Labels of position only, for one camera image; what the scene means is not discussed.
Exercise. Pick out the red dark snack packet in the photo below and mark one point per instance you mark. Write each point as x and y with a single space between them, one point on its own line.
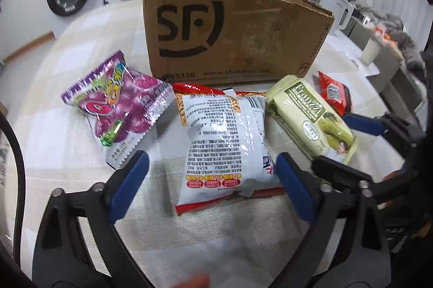
333 91

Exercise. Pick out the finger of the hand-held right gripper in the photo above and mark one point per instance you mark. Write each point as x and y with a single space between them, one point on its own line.
365 125
338 173

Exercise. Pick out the white kitchen counter cabinet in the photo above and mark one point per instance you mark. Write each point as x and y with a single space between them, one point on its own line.
20 17

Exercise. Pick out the purple candy packet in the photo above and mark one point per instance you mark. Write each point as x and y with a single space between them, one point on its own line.
118 95

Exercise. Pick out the white orange snack packet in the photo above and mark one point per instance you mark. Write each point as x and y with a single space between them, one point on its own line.
196 89
223 139

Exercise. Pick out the beige cup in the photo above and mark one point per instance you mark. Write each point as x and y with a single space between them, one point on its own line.
370 51

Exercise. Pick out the green biscuit packet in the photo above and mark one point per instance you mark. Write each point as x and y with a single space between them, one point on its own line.
304 112

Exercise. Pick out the white electric kettle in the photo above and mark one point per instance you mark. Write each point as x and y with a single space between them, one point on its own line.
346 17

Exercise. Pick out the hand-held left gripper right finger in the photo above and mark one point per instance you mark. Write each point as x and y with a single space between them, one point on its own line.
297 190

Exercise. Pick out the brown cardboard box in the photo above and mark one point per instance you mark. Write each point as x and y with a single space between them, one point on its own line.
236 37

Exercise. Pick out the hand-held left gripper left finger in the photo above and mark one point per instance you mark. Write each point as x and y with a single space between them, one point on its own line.
130 186

